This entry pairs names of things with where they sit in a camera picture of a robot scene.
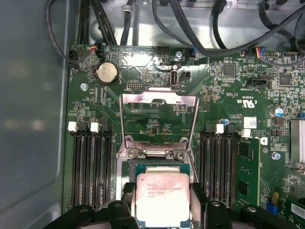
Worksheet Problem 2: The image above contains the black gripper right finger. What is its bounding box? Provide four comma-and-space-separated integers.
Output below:
190, 182, 298, 229

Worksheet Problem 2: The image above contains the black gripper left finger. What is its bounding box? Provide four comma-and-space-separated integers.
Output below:
42, 182, 137, 229

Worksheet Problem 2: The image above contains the silver CPU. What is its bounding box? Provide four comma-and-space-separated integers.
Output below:
134, 164, 191, 229

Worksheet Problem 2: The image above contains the metal locking lever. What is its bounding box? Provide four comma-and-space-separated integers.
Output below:
188, 148, 200, 184

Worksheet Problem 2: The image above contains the metal socket cover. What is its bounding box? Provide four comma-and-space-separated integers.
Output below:
118, 87, 200, 159

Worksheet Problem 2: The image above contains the black RAM slot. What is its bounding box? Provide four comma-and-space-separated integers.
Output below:
101, 123, 115, 212
78, 122, 93, 209
90, 122, 103, 210
221, 124, 238, 209
68, 121, 82, 208
200, 124, 215, 208
211, 124, 225, 208

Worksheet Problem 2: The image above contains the CPU socket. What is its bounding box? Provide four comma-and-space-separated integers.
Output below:
116, 140, 200, 229

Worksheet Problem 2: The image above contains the green RAM stick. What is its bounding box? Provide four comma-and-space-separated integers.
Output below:
236, 137, 261, 212

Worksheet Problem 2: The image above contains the silver finned heatsink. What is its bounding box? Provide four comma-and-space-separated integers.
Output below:
289, 119, 305, 165

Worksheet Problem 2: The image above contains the green motherboard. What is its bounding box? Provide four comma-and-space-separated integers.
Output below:
63, 44, 305, 229

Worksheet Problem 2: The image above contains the round coin battery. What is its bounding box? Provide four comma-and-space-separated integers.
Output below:
95, 61, 119, 85

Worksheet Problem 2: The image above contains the internal USB port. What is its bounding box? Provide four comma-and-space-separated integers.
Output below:
170, 70, 179, 87

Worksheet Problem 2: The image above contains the black open PC case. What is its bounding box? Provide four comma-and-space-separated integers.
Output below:
0, 0, 305, 229

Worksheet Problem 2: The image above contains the thick black cable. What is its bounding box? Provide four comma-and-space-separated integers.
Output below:
169, 0, 305, 57

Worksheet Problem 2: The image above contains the black cable bundle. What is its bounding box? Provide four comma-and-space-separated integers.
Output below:
91, 0, 118, 46

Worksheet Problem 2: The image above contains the thin black cable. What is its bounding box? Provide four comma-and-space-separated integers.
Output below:
152, 0, 195, 48
46, 0, 79, 65

